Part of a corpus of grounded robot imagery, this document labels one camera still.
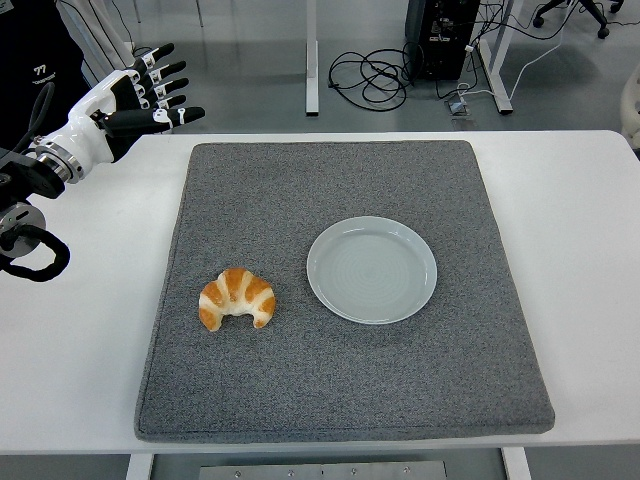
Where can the white table leg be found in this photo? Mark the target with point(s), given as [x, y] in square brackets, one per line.
[139, 465]
[517, 465]

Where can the grey metal plate with screws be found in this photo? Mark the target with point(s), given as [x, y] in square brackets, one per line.
[320, 471]

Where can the pale grey round plate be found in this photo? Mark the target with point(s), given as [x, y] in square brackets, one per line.
[372, 272]

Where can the white desk leg with foot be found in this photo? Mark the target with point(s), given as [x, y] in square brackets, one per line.
[500, 95]

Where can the croissant bread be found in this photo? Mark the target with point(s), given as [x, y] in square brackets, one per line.
[235, 290]

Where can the grey fabric mat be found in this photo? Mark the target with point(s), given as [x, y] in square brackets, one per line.
[350, 375]

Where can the metal floor socket box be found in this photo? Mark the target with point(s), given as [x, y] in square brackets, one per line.
[457, 107]

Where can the black computer tower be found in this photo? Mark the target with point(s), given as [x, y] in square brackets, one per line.
[445, 50]

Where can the white desk leg straight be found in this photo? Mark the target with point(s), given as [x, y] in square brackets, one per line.
[312, 75]

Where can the black cloth with white print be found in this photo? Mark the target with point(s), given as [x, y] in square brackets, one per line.
[35, 40]

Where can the black office chair base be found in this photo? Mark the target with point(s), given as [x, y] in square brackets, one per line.
[595, 12]

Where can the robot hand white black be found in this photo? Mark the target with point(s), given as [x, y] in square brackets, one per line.
[92, 127]

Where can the person's legs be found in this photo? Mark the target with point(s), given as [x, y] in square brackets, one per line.
[100, 30]

